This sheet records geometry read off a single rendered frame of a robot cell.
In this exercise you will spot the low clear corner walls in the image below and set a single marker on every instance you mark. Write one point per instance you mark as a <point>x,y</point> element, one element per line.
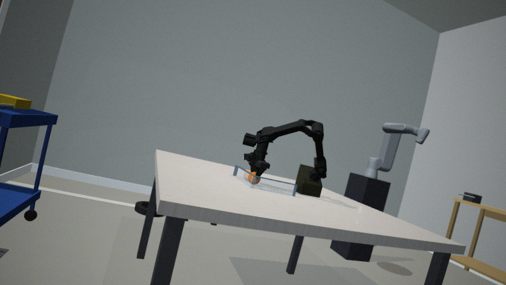
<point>264,184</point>

